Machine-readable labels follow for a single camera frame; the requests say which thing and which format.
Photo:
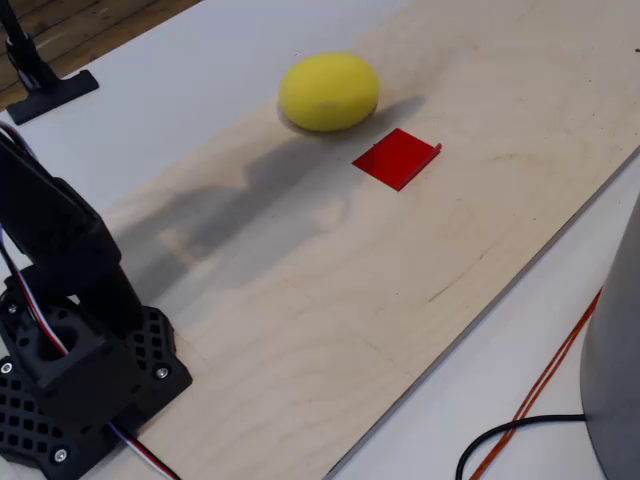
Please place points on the grey round lamp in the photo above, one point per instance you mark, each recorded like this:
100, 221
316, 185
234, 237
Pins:
617, 350

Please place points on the light plywood board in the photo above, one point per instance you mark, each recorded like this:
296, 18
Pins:
350, 300

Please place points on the yellow round sponge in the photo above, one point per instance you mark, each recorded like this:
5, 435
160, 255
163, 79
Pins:
325, 92

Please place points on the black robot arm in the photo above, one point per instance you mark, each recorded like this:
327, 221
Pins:
60, 235

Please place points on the black camera stand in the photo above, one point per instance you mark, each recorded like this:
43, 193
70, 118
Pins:
35, 80

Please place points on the red square plate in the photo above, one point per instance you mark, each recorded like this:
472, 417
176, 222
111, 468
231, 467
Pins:
392, 157

